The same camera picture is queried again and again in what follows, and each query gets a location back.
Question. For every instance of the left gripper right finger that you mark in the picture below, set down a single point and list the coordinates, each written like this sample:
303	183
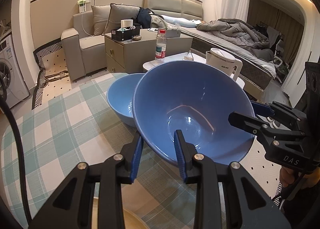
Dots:
247	204

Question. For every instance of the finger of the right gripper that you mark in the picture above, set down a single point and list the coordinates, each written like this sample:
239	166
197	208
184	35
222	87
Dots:
263	132
280	112

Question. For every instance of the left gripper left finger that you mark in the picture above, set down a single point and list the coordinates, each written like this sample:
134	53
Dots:
70	205

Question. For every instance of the cream plate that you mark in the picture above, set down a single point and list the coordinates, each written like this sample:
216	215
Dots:
114	218

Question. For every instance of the blue bowl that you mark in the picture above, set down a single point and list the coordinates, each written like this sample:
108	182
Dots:
196	99
120	95

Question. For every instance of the bed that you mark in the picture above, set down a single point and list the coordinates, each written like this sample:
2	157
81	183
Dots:
185	15

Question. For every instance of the white electric kettle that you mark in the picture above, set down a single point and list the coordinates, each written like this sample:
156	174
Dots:
224	62

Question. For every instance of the checkered tablecloth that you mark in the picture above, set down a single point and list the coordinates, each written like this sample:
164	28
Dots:
80	126

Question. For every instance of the grey duvet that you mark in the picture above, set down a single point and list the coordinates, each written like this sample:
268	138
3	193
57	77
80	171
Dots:
241	34

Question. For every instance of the white marble side table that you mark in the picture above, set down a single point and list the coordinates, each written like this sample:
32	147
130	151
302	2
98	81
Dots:
177	57

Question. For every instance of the plastic water bottle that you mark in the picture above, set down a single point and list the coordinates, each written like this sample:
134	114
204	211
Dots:
161	46

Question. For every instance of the white washing machine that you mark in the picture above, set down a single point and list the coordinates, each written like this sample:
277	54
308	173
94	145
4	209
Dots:
11	75

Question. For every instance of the patterned floor mat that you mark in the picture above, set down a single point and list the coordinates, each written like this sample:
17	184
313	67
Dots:
53	78

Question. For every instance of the grey nightstand cabinet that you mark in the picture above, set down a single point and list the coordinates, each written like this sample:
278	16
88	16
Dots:
129	56

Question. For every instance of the grey sofa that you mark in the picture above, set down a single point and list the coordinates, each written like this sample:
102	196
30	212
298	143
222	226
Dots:
84	52

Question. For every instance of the black organizer box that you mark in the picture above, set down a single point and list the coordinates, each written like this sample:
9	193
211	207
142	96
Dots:
124	34

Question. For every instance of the dark grey cushion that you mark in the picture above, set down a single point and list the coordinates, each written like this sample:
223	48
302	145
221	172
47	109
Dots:
120	12

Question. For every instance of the light grey cushion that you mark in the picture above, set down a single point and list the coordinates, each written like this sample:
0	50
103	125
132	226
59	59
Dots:
100	18

